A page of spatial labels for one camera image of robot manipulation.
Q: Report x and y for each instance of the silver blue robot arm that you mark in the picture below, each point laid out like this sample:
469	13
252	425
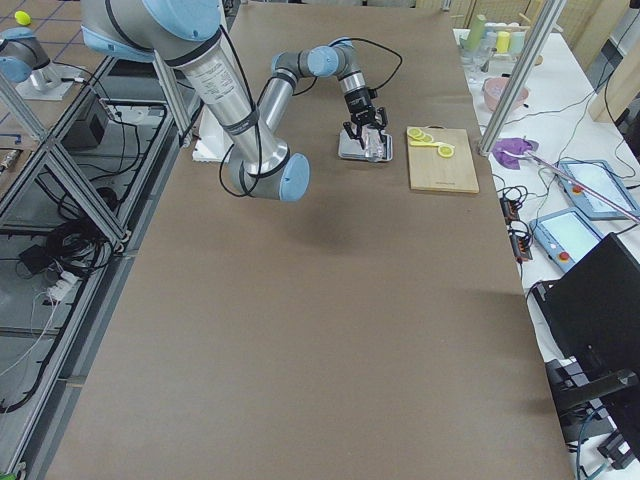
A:
188	36

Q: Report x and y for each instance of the black control box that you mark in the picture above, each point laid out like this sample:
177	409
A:
88	129

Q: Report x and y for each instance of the black monitor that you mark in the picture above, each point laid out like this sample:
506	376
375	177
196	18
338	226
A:
594	309

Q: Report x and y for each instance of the bamboo cutting board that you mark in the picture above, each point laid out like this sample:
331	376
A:
430	172

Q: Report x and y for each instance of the silver kitchen scale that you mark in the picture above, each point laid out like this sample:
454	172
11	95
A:
350	149

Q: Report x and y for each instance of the orange black power strip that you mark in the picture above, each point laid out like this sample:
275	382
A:
518	231

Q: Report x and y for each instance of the teach pendant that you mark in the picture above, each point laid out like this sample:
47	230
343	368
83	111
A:
597	187
566	236

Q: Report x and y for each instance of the aluminium frame post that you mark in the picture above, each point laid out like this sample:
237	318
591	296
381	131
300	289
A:
539	33

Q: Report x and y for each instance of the purple cloth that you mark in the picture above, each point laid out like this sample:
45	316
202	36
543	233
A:
507	151

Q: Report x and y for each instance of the yellow green ball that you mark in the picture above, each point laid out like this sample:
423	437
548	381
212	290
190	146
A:
22	18

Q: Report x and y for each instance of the glass sauce bottle steel spout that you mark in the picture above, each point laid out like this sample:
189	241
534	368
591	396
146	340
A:
374	145

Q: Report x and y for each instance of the pink bowl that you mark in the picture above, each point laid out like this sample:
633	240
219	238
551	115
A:
493	89

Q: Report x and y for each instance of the white power strip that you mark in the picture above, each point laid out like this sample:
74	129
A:
58	291

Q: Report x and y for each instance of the lemon slice on knife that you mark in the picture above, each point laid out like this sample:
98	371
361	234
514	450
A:
445	150

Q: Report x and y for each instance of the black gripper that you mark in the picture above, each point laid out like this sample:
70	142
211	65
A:
358	103

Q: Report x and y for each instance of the near teach pendant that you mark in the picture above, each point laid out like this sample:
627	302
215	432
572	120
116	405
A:
566	236

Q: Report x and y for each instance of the yellow cup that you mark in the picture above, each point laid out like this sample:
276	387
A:
502	42

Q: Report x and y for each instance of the pink striped stick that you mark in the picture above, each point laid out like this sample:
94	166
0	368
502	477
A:
582	182

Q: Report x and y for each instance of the far teach pendant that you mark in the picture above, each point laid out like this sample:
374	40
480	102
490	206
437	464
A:
597	187

